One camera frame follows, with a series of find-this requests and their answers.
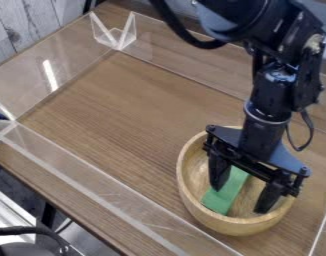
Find clear acrylic enclosure wall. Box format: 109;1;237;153
0;5;326;256

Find black table leg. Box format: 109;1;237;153
41;203;56;229

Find black cable lower left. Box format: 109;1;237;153
0;225;66;256

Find brown wooden bowl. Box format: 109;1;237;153
176;132;295;236

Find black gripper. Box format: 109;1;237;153
203;101;311;214

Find green rectangular block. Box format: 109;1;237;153
200;167;249;215

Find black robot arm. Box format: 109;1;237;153
148;0;326;214

